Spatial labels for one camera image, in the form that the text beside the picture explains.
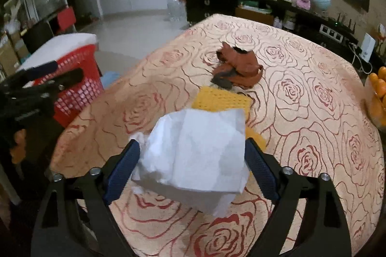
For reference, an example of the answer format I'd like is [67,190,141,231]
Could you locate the white paper sheet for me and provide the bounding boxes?
[131,109,249,217]

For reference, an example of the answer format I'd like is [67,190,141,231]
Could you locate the yellow foam fruit net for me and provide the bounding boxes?
[192,87,252,120]

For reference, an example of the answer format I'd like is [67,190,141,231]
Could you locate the brown paper bag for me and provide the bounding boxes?
[211,41,264,90]

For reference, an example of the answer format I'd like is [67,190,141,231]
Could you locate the person left hand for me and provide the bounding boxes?
[10,129,26,164]

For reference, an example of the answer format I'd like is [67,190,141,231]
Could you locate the red plastic mesh basket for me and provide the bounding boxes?
[33,44,104,128]

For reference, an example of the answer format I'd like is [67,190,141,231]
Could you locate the stacked cardboard boxes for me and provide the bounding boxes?
[0,32,31,77]

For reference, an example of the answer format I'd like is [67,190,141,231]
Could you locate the white cushioned sofa seat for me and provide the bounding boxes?
[17,32,98,72]

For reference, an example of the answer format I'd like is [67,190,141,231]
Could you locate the light blue floor mat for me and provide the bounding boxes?
[100,71,121,90]

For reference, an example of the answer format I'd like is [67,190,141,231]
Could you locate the red chair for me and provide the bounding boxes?
[57,6,76,33]

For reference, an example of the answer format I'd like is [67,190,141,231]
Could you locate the rose pattern tablecloth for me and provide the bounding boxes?
[50,14,385,256]

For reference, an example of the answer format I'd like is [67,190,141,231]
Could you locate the glass bowl of oranges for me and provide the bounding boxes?
[365,66,386,133]

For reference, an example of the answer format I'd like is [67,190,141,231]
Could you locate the large clear water jug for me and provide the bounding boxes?
[167,0,186,22]

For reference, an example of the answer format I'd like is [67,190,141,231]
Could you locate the black tv cabinet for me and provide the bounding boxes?
[186,0,384,72]

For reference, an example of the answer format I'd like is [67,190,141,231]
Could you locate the white router box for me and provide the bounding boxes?
[360,33,376,62]

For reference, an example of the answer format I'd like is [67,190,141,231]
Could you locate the light blue globe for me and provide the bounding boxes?
[311,0,331,14]

